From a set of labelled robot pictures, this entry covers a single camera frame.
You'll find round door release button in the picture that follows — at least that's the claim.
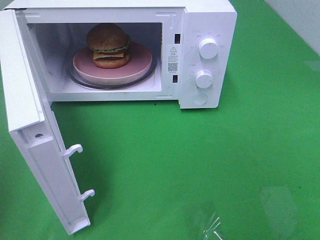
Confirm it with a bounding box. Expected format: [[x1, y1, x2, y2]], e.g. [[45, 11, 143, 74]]
[[192, 93, 208, 106]]

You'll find burger with cheese and lettuce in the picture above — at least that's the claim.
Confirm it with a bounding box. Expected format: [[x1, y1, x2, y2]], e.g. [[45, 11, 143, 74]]
[[86, 23, 131, 69]]

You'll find pink round plate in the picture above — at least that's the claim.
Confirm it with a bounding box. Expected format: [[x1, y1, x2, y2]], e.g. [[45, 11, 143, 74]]
[[72, 42, 157, 89]]

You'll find white microwave door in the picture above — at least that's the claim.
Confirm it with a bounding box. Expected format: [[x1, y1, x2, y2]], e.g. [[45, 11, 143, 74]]
[[0, 9, 95, 235]]

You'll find lower white microwave knob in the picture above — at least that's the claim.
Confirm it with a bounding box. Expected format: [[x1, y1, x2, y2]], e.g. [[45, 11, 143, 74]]
[[195, 70, 214, 89]]

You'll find white microwave knob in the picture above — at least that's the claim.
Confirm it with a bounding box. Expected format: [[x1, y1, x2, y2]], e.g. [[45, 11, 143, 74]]
[[195, 70, 214, 89], [198, 37, 219, 60]]

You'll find white microwave oven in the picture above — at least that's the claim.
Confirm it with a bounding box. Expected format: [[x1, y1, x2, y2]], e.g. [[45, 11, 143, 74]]
[[3, 0, 237, 109]]

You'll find upper white microwave knob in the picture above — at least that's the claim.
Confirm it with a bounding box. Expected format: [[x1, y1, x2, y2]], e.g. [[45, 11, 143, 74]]
[[198, 37, 219, 60]]

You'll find clear tape piece left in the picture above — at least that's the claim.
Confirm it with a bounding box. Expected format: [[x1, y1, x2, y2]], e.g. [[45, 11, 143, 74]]
[[183, 201, 226, 240]]

